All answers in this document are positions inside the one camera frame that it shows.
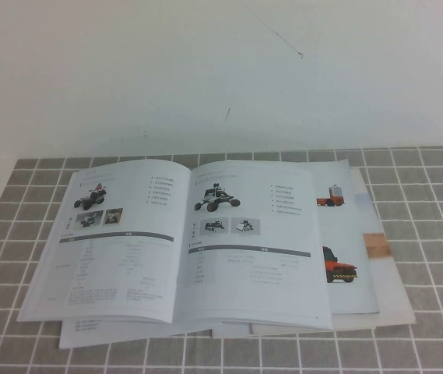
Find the grey checkered tablecloth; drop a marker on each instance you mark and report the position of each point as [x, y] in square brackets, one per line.
[439, 233]

